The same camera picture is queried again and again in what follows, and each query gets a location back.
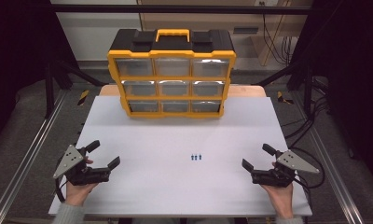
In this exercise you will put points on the black horizontal frame bar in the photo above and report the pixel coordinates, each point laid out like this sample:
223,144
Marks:
175,9

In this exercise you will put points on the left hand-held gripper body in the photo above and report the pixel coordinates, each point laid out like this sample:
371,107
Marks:
69,160

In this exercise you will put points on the set of clear organizer drawers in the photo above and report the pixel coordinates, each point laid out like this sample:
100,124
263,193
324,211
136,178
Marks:
172,67

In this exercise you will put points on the clear plastic drawer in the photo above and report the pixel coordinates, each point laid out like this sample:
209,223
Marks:
211,67

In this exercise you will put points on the person's right hand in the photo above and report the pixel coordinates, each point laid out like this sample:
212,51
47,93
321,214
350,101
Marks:
282,200

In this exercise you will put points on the black metal stand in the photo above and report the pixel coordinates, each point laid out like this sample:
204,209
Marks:
307,90
49,93

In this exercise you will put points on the person's left hand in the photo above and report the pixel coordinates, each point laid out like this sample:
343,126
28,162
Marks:
75,194

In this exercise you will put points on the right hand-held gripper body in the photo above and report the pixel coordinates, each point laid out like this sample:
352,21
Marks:
295,161

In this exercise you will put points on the aluminium rail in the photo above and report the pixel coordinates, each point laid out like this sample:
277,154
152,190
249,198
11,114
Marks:
330,168
29,152

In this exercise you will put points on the yellow black tape marker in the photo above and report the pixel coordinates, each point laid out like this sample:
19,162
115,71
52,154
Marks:
281,97
83,97

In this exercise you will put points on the yellow black organizer case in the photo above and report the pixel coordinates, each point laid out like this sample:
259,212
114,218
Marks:
172,43

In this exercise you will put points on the black curtain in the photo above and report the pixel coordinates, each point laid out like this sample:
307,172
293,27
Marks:
355,77
16,62

